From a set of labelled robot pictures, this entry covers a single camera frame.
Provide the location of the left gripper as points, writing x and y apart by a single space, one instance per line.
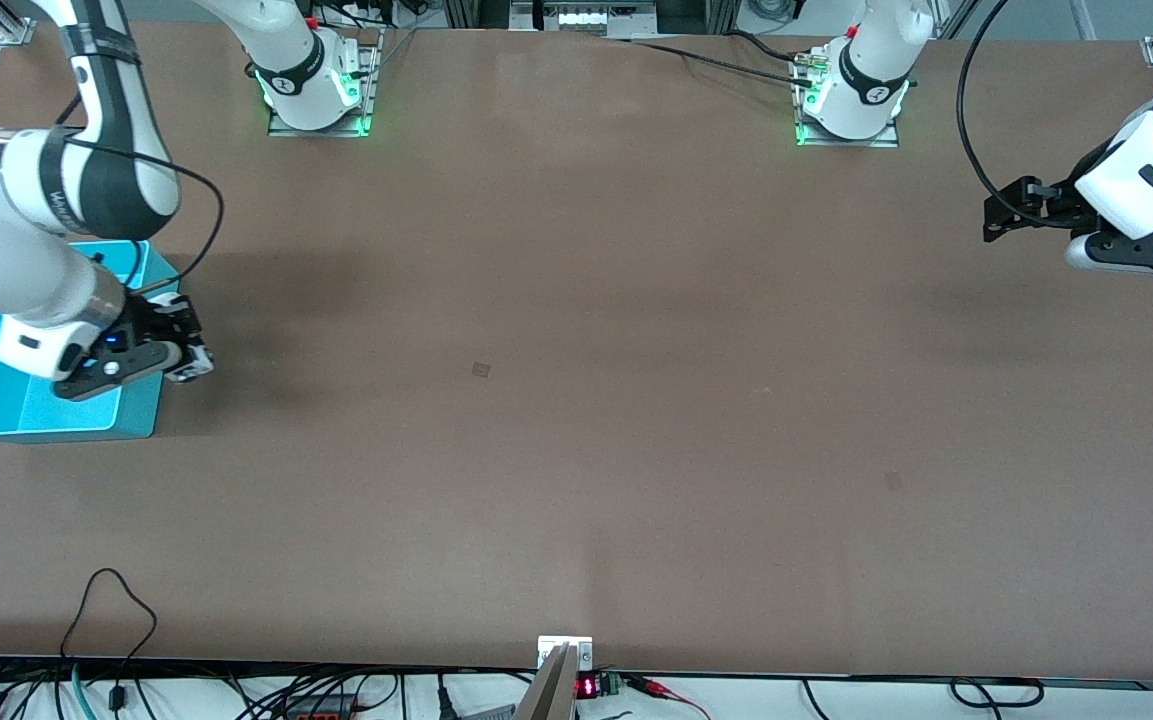
1064 203

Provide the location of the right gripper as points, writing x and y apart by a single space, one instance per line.
148 321

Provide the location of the white jeep toy black roof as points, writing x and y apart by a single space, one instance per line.
198 365

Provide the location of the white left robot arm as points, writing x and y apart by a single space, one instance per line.
866 90

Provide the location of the cyan plastic bin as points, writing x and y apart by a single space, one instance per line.
136 410

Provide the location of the orange terminal block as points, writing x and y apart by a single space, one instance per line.
321 712

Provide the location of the lit control box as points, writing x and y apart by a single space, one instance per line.
586 18

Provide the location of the red LED display module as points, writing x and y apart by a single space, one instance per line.
587 687

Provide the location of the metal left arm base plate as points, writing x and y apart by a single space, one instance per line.
851 143

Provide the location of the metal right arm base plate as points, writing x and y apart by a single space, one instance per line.
373 90

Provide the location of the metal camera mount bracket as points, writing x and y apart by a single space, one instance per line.
551 690

